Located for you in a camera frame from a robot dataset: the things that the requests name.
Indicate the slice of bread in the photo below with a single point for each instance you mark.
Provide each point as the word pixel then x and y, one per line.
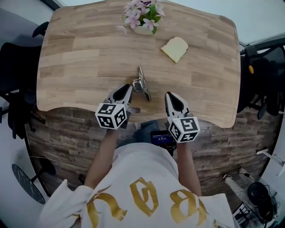
pixel 174 49

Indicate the round black marble side table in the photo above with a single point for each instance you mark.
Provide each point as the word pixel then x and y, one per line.
pixel 26 188

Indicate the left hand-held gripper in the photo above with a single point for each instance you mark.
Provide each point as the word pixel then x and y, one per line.
pixel 109 115

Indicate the person's white gold-print shirt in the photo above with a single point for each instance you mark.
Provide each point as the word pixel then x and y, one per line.
pixel 142 173

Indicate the person's blue jeans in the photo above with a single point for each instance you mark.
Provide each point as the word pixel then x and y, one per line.
pixel 144 133

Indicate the black round device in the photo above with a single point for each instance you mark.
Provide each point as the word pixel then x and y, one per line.
pixel 260 200

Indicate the person's right forearm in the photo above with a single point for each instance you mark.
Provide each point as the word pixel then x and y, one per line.
pixel 188 169

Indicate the black device with screen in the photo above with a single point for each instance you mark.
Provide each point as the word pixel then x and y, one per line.
pixel 161 139

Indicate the black office chair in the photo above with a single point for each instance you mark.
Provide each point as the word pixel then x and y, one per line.
pixel 17 115
pixel 249 89
pixel 20 64
pixel 274 89

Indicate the pink flowers in white pot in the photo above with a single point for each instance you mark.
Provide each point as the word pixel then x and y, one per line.
pixel 142 15

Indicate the person's left forearm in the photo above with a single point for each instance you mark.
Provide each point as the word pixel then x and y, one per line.
pixel 102 160

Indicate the silver metal binder clip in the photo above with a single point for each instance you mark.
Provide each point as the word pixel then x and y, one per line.
pixel 142 82

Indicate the black window frame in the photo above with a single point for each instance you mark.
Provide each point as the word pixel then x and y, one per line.
pixel 267 42
pixel 55 4

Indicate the black white striped object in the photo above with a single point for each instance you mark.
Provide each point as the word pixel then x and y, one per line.
pixel 242 217

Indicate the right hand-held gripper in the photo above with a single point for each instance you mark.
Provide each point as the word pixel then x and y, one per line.
pixel 184 129

